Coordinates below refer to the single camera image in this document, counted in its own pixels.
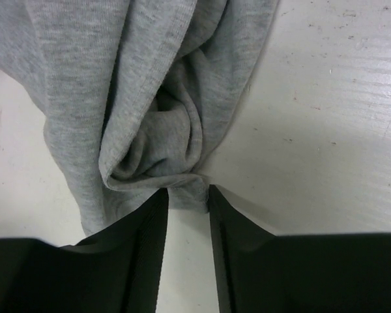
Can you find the grey tank top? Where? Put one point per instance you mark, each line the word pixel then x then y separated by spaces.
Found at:
pixel 136 94

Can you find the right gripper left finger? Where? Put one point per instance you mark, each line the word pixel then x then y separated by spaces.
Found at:
pixel 115 270

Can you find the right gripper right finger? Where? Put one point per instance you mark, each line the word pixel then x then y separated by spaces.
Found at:
pixel 257 271

